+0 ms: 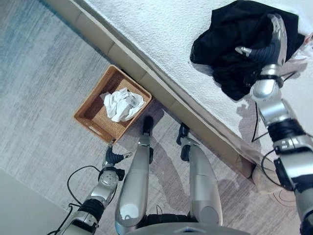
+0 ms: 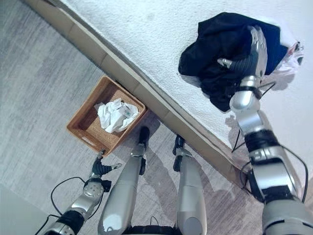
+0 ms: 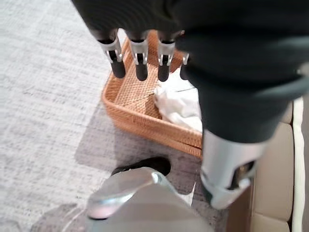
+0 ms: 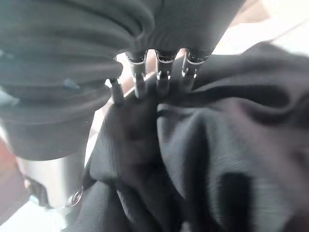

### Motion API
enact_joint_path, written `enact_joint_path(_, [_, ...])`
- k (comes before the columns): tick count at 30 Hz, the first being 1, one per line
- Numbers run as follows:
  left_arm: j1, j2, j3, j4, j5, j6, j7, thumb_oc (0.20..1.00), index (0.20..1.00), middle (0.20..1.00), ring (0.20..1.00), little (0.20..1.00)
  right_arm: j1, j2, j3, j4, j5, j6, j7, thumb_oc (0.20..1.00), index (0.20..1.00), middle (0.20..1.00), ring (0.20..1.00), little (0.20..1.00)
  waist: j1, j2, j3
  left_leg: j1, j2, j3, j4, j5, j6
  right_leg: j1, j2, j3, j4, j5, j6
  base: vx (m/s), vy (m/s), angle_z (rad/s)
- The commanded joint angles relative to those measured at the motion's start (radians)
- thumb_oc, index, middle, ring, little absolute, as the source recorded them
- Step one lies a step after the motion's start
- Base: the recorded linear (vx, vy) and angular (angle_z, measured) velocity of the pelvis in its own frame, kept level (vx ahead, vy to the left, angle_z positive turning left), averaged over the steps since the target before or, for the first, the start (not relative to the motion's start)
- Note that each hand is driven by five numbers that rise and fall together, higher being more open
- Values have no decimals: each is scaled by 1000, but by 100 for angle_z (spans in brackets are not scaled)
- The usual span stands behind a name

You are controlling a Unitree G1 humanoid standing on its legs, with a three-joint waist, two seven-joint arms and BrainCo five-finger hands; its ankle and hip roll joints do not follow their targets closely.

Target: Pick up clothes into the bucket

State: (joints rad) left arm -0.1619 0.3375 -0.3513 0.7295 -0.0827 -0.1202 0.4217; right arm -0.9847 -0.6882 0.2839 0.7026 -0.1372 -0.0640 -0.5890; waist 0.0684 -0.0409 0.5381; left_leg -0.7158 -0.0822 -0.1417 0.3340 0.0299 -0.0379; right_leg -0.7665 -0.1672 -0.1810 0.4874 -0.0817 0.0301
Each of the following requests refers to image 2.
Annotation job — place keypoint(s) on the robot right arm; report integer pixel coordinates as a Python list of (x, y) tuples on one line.
[(271, 156)]

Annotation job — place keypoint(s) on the black garment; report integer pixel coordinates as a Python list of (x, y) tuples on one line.
[(220, 61)]

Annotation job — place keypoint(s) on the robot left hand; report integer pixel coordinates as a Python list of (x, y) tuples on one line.
[(99, 166)]

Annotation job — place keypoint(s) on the robot right leg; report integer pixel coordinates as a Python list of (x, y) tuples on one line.
[(189, 191)]

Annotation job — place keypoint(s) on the white crumpled garment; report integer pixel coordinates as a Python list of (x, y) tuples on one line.
[(116, 116)]

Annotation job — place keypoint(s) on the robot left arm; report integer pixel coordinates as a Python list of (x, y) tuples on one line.
[(78, 203)]

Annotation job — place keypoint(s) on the bed with white sheet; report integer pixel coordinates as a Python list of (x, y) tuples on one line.
[(171, 61)]

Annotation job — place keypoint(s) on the woven brown basket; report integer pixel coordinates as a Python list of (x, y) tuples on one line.
[(107, 117)]

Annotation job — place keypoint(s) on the white and pink garment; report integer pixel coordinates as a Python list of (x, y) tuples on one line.
[(292, 61)]

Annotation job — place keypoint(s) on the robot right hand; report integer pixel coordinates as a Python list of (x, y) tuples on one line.
[(256, 52)]

